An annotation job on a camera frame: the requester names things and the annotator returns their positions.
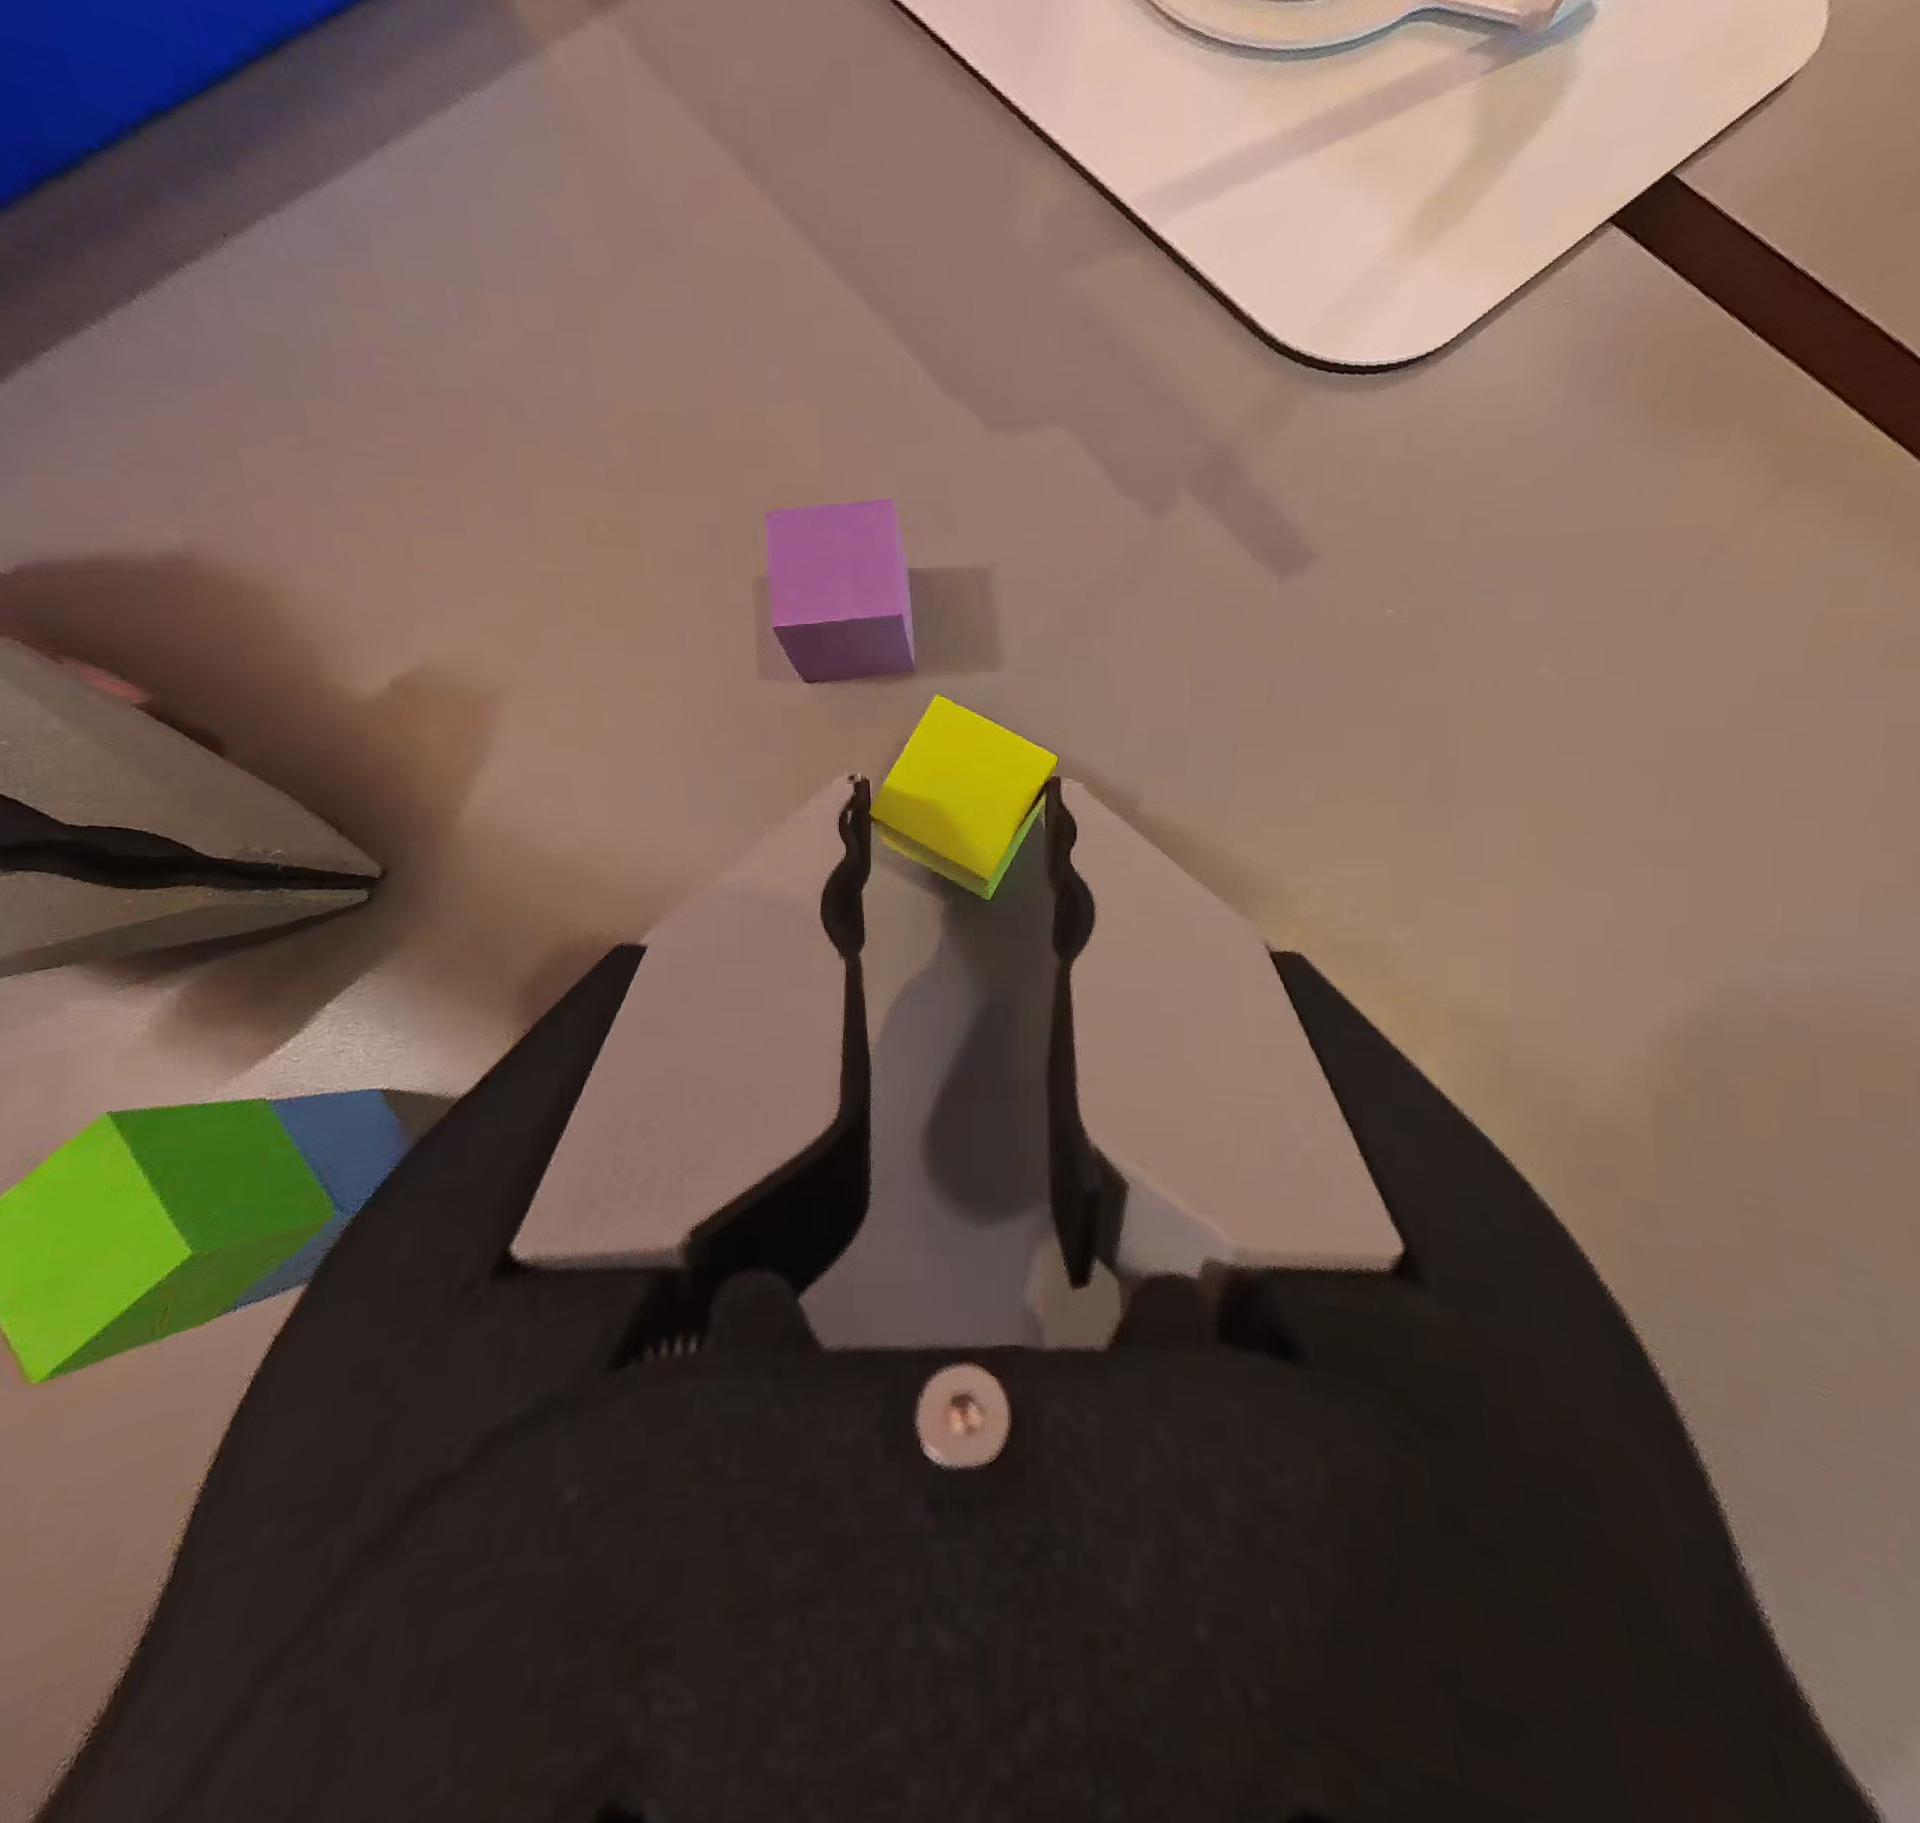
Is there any purple foam cube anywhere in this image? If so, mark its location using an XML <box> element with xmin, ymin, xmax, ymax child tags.
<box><xmin>764</xmin><ymin>497</ymin><xmax>917</xmax><ymax>685</ymax></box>

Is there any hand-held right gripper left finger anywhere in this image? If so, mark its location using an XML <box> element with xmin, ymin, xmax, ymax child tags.
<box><xmin>510</xmin><ymin>777</ymin><xmax>876</xmax><ymax>1299</ymax></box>

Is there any white document stand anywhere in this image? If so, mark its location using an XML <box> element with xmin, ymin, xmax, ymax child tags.
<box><xmin>810</xmin><ymin>0</ymin><xmax>1831</xmax><ymax>373</ymax></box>

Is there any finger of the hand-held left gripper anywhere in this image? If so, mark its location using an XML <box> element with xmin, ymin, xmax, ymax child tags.
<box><xmin>0</xmin><ymin>637</ymin><xmax>385</xmax><ymax>879</ymax></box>
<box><xmin>0</xmin><ymin>845</ymin><xmax>382</xmax><ymax>979</ymax></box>

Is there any green foam cube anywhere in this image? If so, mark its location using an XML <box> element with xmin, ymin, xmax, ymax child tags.
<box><xmin>0</xmin><ymin>1103</ymin><xmax>339</xmax><ymax>1384</ymax></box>

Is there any blue plastic bin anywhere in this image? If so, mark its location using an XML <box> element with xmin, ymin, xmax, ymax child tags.
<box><xmin>0</xmin><ymin>0</ymin><xmax>468</xmax><ymax>211</ymax></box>

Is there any yellow foam cube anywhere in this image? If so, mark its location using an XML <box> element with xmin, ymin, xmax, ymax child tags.
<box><xmin>869</xmin><ymin>695</ymin><xmax>1059</xmax><ymax>901</ymax></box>

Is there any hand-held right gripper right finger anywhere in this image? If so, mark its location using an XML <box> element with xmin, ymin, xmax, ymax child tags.
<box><xmin>1041</xmin><ymin>777</ymin><xmax>1405</xmax><ymax>1303</ymax></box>

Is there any light blue foam cube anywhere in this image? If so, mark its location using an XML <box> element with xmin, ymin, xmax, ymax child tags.
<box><xmin>231</xmin><ymin>1091</ymin><xmax>413</xmax><ymax>1307</ymax></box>

